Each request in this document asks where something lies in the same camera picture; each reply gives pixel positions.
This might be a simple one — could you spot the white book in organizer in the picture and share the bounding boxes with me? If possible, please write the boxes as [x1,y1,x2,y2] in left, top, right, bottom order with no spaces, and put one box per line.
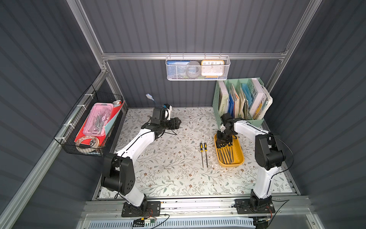
[249,78,266,119]

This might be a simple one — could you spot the grey tape roll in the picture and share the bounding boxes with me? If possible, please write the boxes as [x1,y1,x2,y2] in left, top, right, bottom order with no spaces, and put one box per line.
[186,61,201,79]

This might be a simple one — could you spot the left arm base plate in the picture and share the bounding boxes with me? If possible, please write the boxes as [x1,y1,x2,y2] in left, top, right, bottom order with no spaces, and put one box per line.
[121,201,161,218]

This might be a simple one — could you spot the pink plastic tool case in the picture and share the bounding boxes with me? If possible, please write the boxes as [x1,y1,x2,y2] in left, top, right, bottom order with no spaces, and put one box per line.
[83,103,113,136]

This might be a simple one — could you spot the yellow white clock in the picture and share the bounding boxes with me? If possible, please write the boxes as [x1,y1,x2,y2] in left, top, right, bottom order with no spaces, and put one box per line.
[201,60,225,77]

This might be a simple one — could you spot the file tool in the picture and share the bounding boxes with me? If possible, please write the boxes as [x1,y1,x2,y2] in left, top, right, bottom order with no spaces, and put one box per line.
[204,142,208,168]
[200,142,204,168]

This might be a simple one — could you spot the black wire side basket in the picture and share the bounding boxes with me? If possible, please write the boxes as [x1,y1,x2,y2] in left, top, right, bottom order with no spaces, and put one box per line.
[54,86,125,157]

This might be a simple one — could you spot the red folder in basket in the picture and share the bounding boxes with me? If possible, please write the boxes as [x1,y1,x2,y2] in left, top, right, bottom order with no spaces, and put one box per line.
[74,100,124,148]

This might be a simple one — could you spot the white wire hanging basket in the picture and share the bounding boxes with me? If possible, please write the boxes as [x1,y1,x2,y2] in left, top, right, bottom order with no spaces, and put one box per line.
[165,55,231,81]

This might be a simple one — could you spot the yellow storage tray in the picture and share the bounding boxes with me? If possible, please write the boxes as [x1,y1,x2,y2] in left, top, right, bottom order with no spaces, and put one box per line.
[214,134,245,168]

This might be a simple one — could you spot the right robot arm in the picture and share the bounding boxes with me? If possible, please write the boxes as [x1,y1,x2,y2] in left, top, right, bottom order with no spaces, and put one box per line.
[215,113,286,212]

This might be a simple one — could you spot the green file organizer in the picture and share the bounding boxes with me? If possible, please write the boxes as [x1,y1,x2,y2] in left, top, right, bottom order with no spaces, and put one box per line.
[213,78,273,127]

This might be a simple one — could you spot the file tools in tray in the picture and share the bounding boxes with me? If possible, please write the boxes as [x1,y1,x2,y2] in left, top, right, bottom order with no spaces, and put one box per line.
[216,142,234,165]

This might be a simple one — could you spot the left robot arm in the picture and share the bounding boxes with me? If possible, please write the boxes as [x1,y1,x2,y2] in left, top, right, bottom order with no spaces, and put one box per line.
[101,104,181,211]

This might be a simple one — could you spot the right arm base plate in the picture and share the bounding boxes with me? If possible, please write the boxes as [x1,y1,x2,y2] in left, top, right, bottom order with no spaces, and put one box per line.
[234,198,276,214]

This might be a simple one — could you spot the blue box in basket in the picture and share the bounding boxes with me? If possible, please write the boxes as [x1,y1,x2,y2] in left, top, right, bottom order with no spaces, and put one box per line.
[166,60,190,79]

